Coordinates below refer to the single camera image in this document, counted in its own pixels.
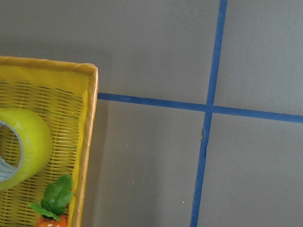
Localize yellow tape roll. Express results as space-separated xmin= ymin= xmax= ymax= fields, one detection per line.
xmin=0 ymin=108 xmax=53 ymax=190

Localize yellow woven basket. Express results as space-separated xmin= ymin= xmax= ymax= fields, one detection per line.
xmin=0 ymin=56 xmax=98 ymax=227

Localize orange toy carrot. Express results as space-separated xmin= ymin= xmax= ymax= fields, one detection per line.
xmin=29 ymin=174 xmax=73 ymax=227

